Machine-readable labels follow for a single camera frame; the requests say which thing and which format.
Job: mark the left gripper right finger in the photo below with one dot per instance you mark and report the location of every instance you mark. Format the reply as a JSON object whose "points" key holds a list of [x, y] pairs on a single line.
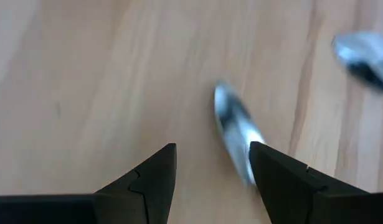
{"points": [[281, 180]]}

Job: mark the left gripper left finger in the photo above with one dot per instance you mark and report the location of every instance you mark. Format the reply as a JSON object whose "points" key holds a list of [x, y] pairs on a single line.
{"points": [[147, 186]]}

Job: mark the white garden trowel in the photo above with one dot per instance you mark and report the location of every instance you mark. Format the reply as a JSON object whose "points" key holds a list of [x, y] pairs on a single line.
{"points": [[359, 49]]}

